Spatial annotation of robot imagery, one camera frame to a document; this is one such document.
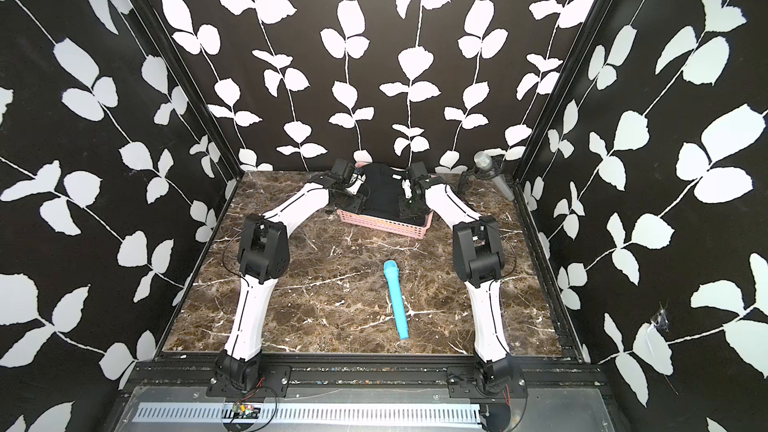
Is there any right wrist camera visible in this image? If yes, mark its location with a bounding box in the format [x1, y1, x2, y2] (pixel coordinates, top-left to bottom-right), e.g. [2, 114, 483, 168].
[406, 162, 429, 181]

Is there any pink plastic basket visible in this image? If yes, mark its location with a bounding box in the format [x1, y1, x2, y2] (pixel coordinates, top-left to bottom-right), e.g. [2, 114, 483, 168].
[335, 159, 436, 240]

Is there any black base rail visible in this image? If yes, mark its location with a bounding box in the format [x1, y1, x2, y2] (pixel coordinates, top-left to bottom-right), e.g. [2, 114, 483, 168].
[125, 352, 610, 402]

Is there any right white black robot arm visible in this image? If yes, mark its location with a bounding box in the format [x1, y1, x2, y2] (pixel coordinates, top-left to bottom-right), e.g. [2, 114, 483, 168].
[406, 162, 515, 395]

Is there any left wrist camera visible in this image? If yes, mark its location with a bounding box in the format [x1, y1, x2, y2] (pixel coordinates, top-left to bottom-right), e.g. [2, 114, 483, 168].
[330, 159, 357, 187]

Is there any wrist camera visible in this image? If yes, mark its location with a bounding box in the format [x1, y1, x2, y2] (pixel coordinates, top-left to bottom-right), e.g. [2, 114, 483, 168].
[406, 162, 429, 181]
[330, 159, 357, 187]

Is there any black t-shirt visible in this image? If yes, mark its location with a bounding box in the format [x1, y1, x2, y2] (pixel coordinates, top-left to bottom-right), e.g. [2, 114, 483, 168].
[358, 163, 423, 225]

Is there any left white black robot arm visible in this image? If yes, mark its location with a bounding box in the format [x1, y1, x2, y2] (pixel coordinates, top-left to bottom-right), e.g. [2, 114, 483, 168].
[214, 169, 357, 392]

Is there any white perforated strip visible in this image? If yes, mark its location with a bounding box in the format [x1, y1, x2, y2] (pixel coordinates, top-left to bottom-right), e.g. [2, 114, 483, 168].
[129, 402, 482, 427]

